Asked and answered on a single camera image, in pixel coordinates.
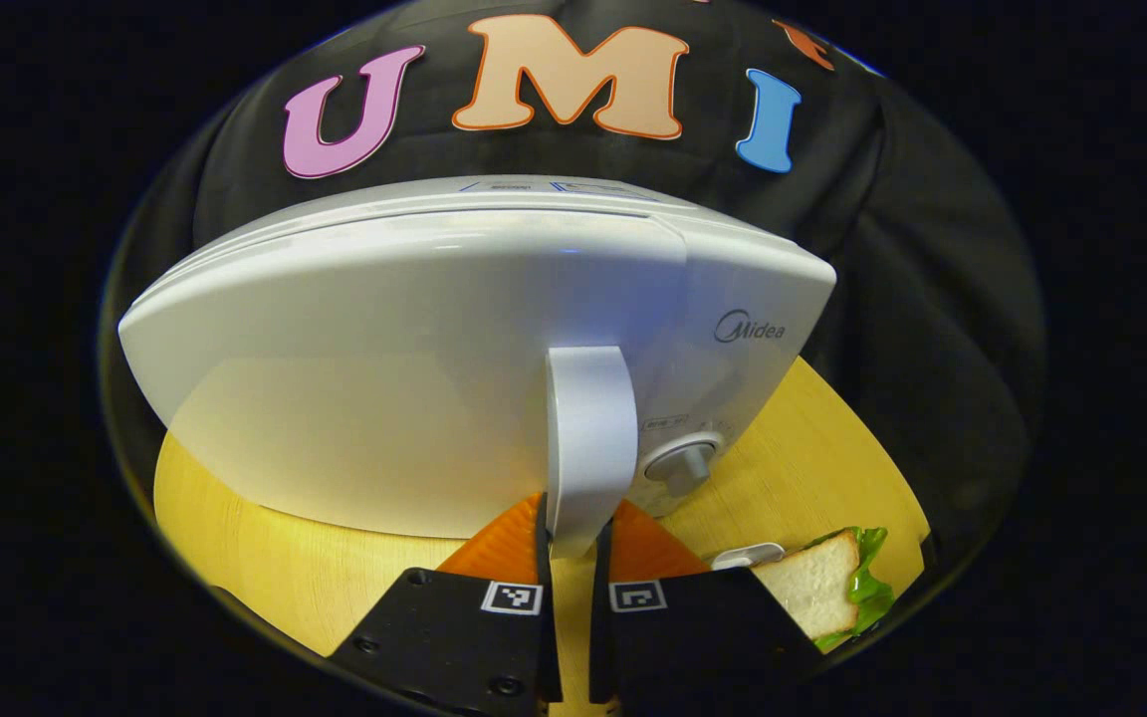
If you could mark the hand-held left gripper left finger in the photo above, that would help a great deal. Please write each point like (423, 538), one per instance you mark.
(550, 647)

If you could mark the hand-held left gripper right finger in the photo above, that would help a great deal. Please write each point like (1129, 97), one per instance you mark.
(599, 647)

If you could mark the lettuce sandwich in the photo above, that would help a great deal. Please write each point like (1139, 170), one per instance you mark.
(817, 588)

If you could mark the white microwave oven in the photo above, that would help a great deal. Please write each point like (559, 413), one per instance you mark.
(384, 349)

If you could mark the white rectangular tray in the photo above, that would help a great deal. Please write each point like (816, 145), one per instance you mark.
(743, 556)

